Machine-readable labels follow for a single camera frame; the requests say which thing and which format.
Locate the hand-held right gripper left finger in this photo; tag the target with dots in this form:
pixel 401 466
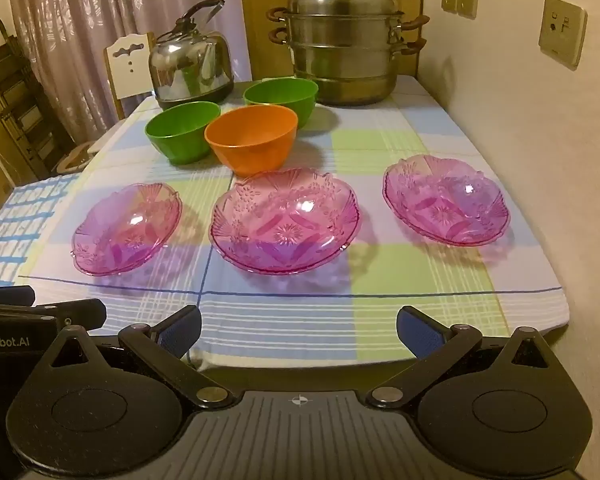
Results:
pixel 180 332

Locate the stainless steel kettle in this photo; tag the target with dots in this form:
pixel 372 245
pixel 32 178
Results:
pixel 190 67

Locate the dark folding rack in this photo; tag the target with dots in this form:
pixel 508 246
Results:
pixel 15 100

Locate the green plastic bowl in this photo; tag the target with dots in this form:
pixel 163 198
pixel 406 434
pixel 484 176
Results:
pixel 282 97
pixel 180 132

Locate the beige wall outlet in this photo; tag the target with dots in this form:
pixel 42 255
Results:
pixel 562 30

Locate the orange plastic bowl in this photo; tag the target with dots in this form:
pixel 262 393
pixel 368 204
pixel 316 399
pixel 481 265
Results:
pixel 252 142

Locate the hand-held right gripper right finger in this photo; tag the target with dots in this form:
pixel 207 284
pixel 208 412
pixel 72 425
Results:
pixel 422 332

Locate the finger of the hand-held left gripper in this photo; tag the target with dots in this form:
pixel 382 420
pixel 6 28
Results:
pixel 5 296
pixel 77 312

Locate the pastel checked tablecloth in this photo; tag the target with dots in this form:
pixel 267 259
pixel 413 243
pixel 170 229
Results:
pixel 370 135

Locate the pink glass plate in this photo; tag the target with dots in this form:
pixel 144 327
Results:
pixel 125 230
pixel 285 225
pixel 445 202

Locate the stainless steel steamer pot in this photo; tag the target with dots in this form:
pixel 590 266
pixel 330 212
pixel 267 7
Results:
pixel 342 50

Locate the pink patterned curtain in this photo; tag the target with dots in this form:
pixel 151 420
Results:
pixel 70 35

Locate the white wooden chair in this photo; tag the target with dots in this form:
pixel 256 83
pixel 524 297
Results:
pixel 127 72

